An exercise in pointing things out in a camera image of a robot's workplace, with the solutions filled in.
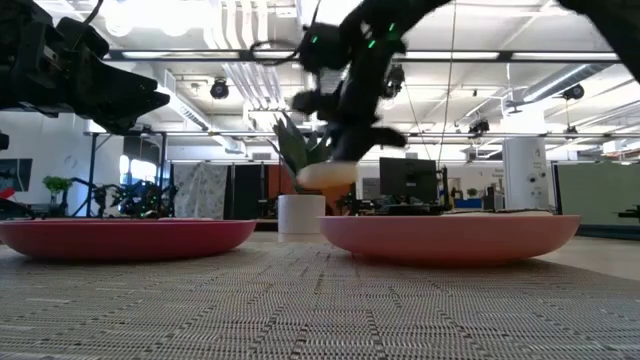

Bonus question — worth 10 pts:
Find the dark wall screen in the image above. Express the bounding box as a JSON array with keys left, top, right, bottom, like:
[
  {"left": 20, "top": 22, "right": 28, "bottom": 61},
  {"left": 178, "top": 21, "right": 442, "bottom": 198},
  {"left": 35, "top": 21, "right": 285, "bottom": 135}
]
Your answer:
[{"left": 0, "top": 158, "right": 34, "bottom": 193}]

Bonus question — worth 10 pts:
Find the black metal stand frame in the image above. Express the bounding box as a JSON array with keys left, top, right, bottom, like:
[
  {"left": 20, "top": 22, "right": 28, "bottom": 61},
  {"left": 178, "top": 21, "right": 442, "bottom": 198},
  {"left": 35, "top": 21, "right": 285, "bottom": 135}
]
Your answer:
[{"left": 83, "top": 130, "right": 169, "bottom": 219}]

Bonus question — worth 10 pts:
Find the large pink frosted donut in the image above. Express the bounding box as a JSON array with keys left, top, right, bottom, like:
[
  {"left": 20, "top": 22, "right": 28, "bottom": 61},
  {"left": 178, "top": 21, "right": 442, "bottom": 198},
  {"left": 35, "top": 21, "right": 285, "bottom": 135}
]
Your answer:
[{"left": 295, "top": 160, "right": 359, "bottom": 191}]

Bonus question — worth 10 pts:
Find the black computer monitor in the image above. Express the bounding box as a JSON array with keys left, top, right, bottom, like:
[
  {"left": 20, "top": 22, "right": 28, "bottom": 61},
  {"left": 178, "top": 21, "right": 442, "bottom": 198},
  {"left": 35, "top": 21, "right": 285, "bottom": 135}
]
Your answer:
[{"left": 378, "top": 156, "right": 440, "bottom": 205}]

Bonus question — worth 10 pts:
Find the patterned white curtain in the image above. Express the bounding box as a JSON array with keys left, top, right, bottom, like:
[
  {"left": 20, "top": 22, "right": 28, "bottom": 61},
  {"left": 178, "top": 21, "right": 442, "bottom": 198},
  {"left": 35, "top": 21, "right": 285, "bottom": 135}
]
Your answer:
[{"left": 172, "top": 163, "right": 230, "bottom": 221}]

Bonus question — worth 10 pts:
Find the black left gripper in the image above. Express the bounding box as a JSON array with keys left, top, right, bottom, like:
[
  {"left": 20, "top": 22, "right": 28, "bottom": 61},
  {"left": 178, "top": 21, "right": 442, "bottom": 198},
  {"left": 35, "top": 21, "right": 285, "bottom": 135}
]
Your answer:
[{"left": 0, "top": 0, "right": 172, "bottom": 136}]

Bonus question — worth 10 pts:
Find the grey woven placemat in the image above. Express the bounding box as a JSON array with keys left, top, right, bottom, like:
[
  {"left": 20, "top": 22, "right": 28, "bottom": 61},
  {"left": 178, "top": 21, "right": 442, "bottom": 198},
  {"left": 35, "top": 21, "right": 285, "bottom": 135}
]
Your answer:
[{"left": 0, "top": 241, "right": 640, "bottom": 360}]

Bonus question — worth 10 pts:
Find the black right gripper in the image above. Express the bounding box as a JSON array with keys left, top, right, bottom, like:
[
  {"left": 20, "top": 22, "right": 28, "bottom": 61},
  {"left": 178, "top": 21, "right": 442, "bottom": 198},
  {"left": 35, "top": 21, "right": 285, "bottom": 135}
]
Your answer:
[{"left": 291, "top": 48, "right": 409, "bottom": 163}]

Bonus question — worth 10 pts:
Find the white round column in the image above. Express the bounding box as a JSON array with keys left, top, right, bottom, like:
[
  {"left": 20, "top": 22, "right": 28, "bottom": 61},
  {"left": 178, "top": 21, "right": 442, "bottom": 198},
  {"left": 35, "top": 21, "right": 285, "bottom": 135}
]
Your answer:
[{"left": 501, "top": 107, "right": 551, "bottom": 212}]

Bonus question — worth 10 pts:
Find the small green background plant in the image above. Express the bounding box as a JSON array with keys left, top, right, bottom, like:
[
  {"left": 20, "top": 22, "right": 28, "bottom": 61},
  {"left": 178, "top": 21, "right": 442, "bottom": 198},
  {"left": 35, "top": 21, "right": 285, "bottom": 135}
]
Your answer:
[{"left": 41, "top": 174, "right": 74, "bottom": 204}]

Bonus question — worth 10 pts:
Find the dark red round plate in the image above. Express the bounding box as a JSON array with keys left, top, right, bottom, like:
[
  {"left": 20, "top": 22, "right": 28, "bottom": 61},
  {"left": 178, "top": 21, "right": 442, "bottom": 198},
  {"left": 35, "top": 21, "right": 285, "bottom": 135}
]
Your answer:
[{"left": 0, "top": 217, "right": 258, "bottom": 262}]

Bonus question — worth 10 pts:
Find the black bar with light strips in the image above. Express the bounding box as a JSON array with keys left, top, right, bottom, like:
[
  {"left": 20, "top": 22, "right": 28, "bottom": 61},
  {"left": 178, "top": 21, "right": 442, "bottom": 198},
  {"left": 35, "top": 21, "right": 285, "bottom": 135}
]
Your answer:
[{"left": 102, "top": 48, "right": 622, "bottom": 64}]

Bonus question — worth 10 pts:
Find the green plant in white pot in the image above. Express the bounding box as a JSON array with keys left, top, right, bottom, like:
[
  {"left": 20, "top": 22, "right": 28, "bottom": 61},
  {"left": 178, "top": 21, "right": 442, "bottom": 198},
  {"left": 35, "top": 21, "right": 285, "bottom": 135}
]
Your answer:
[{"left": 267, "top": 110, "right": 335, "bottom": 244}]

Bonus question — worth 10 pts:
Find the green partition wall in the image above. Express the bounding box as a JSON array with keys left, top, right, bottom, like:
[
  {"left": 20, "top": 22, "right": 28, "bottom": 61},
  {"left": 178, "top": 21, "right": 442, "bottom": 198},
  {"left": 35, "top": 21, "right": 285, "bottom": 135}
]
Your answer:
[{"left": 555, "top": 162, "right": 640, "bottom": 227}]

